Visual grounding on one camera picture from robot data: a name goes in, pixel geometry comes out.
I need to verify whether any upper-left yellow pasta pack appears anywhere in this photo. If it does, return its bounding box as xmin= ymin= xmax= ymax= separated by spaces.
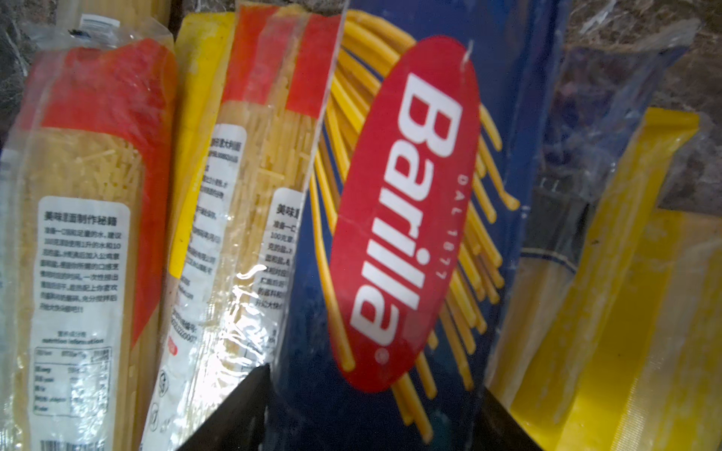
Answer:
xmin=56 ymin=0 xmax=173 ymax=29

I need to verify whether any dark-blue-top Arbella spaghetti pack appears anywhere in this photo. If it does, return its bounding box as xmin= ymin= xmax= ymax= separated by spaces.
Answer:
xmin=486 ymin=20 xmax=699 ymax=406

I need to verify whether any yellow pasta pack outer right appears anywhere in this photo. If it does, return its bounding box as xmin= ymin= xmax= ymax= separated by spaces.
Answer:
xmin=558 ymin=210 xmax=721 ymax=450

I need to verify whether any middle yellow pasta pack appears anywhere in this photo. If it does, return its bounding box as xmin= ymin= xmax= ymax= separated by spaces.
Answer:
xmin=167 ymin=12 xmax=235 ymax=279

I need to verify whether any blue Barilla spaghetti pack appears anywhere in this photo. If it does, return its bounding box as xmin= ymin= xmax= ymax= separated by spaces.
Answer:
xmin=263 ymin=1 xmax=568 ymax=450

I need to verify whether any yellow pasta pack inner right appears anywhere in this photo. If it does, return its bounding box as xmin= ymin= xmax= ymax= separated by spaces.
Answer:
xmin=493 ymin=108 xmax=699 ymax=450

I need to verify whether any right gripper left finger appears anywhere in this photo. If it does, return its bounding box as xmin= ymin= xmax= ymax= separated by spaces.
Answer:
xmin=179 ymin=365 xmax=271 ymax=451

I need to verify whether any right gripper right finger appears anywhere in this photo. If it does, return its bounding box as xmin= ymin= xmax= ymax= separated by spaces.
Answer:
xmin=473 ymin=388 xmax=542 ymax=451

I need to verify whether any red spaghetti pack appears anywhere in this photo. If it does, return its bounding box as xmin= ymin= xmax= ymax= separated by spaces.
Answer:
xmin=140 ymin=2 xmax=342 ymax=450
xmin=1 ymin=18 xmax=177 ymax=450

